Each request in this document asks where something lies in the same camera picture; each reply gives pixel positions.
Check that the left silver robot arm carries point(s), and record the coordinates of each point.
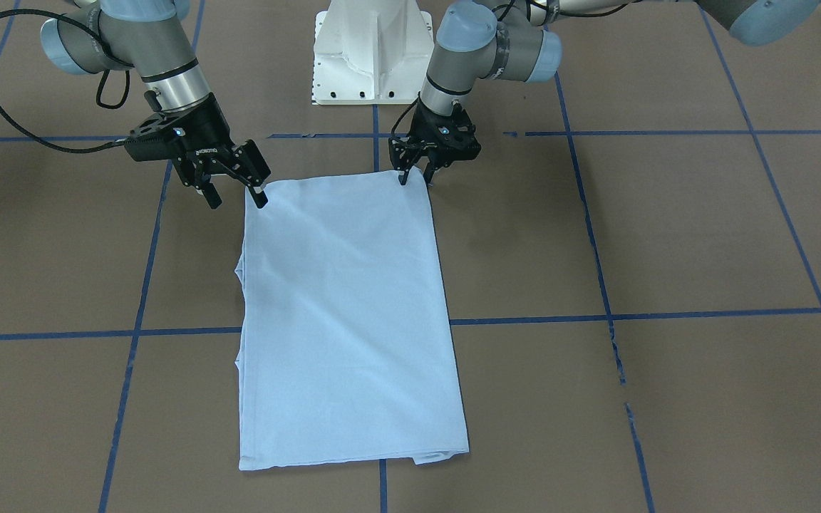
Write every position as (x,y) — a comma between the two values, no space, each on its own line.
(476,40)

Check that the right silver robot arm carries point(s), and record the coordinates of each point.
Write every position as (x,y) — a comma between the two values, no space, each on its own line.
(145,36)

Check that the light blue t-shirt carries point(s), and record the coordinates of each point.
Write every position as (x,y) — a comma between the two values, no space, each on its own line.
(345,353)

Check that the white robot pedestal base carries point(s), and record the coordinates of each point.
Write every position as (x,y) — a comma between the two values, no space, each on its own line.
(370,52)

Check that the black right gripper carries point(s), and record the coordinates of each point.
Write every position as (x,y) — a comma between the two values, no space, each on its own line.
(206,135)

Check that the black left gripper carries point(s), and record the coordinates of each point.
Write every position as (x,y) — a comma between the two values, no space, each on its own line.
(402,154)

